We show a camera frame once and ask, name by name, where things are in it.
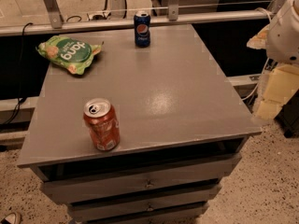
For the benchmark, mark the metal guard rail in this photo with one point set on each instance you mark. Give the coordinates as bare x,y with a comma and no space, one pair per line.
35,17

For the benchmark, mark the blue pepsi can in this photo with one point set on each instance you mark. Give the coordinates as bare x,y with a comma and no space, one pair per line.
142,29

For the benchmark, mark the top grey drawer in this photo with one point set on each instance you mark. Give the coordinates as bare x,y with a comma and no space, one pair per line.
130,181

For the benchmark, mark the white shoe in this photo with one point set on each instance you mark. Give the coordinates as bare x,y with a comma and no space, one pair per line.
11,218

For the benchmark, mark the power strip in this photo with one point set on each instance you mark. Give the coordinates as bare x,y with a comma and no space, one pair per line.
97,16

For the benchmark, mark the middle grey drawer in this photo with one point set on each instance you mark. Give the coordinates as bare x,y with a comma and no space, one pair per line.
144,201

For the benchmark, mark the red coke can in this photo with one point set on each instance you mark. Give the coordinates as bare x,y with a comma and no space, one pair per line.
100,117

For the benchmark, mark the green rice chip bag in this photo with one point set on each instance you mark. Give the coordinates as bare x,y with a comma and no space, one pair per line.
71,54

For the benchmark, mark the grey drawer cabinet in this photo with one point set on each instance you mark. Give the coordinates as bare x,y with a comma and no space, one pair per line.
172,101

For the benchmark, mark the bottom grey drawer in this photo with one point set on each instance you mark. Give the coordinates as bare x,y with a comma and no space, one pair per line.
156,216

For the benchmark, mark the grey drawer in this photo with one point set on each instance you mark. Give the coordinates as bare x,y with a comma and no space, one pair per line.
144,201
130,181
156,216

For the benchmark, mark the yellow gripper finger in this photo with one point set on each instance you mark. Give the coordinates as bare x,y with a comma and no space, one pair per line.
276,89
259,40

